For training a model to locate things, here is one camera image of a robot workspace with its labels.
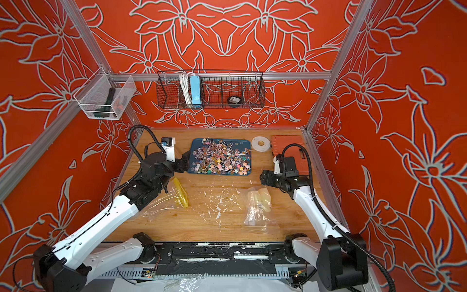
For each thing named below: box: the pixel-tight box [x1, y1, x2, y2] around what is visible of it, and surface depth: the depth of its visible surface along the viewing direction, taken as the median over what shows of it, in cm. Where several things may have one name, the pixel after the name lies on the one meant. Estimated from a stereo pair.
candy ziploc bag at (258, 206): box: [242, 186, 272, 235], surface depth 80 cm
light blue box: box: [189, 75, 202, 105], surface depth 91 cm
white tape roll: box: [251, 136, 271, 153], surface depth 113 cm
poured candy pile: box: [190, 137, 253, 176], surface depth 102 cm
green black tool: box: [93, 87, 116, 119], surface depth 82 cm
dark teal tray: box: [187, 138, 252, 176], surface depth 102 cm
